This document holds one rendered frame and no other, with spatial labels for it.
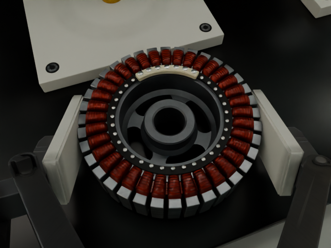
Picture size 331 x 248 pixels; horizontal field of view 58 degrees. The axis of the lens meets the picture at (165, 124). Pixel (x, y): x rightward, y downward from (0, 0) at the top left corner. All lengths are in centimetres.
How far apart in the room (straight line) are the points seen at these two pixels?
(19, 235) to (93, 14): 18
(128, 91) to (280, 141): 10
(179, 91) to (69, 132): 8
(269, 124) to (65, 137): 11
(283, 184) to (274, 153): 2
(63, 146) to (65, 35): 13
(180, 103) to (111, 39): 9
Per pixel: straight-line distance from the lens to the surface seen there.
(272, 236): 23
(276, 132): 17
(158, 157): 19
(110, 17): 27
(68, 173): 17
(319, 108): 25
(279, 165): 17
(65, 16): 28
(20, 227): 21
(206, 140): 20
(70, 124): 18
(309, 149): 17
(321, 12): 31
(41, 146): 18
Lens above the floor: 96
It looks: 62 degrees down
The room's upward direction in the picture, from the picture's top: 1 degrees clockwise
